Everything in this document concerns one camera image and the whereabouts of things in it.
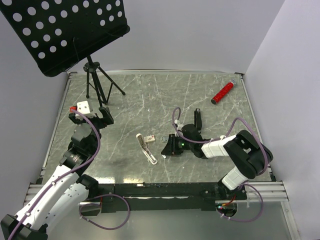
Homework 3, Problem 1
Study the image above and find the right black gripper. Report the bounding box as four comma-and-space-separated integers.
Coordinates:
161, 133, 194, 155

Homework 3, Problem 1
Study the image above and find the small staple box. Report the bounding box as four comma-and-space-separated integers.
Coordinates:
143, 135, 156, 144

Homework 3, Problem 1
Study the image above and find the small black tag object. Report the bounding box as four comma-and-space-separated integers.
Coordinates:
194, 108, 203, 133

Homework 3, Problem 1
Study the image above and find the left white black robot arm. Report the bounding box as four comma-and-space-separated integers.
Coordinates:
0, 102, 114, 240

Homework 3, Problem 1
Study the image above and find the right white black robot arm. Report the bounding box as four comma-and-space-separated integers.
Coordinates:
161, 124, 274, 199

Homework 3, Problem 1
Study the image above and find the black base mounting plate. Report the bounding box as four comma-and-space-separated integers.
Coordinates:
81, 182, 247, 213

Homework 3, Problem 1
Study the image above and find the red glitter tube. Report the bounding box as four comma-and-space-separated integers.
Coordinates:
211, 79, 237, 105

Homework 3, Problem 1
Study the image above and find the black perforated music stand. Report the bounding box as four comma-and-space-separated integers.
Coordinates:
0, 0, 130, 105

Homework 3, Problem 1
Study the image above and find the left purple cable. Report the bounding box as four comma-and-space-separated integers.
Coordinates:
7, 112, 131, 240

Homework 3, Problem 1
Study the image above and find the purple cable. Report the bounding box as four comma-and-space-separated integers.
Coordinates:
7, 112, 131, 240
172, 107, 271, 222

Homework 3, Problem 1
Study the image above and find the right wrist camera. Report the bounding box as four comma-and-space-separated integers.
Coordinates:
174, 119, 184, 131

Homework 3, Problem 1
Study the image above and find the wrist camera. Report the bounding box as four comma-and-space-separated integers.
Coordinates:
69, 100, 96, 118
174, 119, 184, 131

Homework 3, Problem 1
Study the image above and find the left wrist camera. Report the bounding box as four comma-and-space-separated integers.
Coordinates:
69, 100, 96, 118

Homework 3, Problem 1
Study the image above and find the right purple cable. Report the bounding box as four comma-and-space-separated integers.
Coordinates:
172, 107, 271, 222

